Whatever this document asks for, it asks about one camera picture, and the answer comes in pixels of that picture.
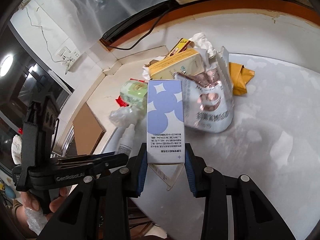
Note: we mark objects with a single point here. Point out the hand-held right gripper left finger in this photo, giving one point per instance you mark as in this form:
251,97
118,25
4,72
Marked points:
141,172

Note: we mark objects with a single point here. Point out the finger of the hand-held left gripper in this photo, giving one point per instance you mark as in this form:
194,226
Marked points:
100,155
112,161

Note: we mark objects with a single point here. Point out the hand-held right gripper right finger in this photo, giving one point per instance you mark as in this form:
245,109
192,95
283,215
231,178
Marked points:
190,172

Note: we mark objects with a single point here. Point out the silver and white pouch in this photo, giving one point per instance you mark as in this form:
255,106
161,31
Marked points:
212,110

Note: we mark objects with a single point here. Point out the purple and white carton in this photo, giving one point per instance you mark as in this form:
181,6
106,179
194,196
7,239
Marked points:
163,110

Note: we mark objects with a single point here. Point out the person's left hand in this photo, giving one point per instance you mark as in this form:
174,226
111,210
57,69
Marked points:
32,202

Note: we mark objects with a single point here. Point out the white cloth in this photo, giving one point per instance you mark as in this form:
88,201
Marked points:
17,148

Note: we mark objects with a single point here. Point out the white spray bottle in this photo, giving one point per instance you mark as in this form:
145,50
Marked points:
126,140

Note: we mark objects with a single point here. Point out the brown cardboard sheet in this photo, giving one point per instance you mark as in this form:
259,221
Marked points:
88,127

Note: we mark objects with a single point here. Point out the crumpled clear plastic film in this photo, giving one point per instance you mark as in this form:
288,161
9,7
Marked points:
122,116

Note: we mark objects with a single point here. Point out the dark glass window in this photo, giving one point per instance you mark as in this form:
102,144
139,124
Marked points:
25,85

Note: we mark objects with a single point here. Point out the red wrapper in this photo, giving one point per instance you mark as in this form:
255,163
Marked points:
120,102

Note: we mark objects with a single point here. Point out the bubble wrap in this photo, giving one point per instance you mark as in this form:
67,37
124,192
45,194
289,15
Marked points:
35,218

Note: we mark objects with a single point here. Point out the crumpled white paper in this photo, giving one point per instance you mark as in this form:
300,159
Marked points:
147,71

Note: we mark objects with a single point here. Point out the mustard yellow wrapper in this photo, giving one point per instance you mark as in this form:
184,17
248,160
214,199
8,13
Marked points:
240,80

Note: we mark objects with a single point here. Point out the yellow cardboard box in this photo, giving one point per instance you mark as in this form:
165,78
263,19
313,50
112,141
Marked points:
172,65

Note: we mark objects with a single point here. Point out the small brown printed box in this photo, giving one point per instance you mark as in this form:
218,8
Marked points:
181,45

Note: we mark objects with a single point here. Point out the crumpled white tissue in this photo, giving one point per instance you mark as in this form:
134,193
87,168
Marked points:
202,41

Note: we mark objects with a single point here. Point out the clear plastic sheet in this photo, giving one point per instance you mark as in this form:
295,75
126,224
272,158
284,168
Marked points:
125,0

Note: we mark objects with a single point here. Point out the white wall socket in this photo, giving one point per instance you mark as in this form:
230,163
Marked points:
71,55

